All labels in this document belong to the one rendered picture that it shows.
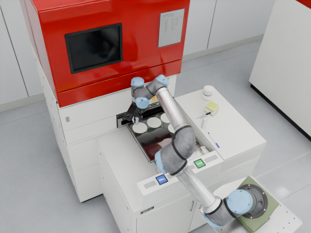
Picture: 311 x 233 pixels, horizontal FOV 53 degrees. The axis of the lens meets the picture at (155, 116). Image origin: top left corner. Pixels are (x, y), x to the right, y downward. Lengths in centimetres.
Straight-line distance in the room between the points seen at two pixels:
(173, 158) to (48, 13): 88
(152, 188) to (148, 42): 82
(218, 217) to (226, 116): 79
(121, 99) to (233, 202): 94
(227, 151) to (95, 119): 88
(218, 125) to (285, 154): 146
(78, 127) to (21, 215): 113
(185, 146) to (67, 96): 73
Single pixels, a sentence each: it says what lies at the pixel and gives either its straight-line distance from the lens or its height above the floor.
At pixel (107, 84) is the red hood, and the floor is 130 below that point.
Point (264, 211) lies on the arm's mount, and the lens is 188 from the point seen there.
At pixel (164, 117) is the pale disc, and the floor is 90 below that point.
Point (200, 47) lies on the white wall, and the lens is 439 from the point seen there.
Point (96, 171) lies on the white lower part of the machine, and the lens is 251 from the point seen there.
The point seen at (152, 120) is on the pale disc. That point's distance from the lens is 221.
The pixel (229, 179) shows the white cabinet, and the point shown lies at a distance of 225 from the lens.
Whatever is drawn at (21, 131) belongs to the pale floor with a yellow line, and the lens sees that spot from 354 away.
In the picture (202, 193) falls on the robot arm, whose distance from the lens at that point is 166.
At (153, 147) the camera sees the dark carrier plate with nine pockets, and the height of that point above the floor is 90.
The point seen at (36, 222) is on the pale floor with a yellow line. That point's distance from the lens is 289.
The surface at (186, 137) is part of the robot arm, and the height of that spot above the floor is 135.
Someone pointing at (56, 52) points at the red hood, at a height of 159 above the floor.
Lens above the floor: 249
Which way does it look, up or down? 45 degrees down
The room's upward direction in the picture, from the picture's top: 4 degrees clockwise
